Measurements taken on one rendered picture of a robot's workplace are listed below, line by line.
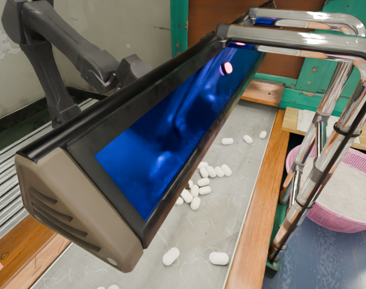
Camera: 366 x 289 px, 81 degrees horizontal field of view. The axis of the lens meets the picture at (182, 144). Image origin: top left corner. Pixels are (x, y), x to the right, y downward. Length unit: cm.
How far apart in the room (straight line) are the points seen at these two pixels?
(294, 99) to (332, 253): 50
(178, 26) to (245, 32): 68
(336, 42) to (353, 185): 52
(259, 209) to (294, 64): 53
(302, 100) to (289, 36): 65
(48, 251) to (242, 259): 36
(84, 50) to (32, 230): 39
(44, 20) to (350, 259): 86
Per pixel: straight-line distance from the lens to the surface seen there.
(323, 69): 85
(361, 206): 68
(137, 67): 48
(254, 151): 68
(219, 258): 45
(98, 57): 56
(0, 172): 89
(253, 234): 48
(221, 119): 21
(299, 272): 58
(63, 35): 60
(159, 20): 188
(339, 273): 62
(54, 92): 76
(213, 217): 51
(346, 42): 25
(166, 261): 44
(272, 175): 59
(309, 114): 86
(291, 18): 40
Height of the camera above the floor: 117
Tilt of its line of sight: 39 degrees down
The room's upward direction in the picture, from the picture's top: straight up
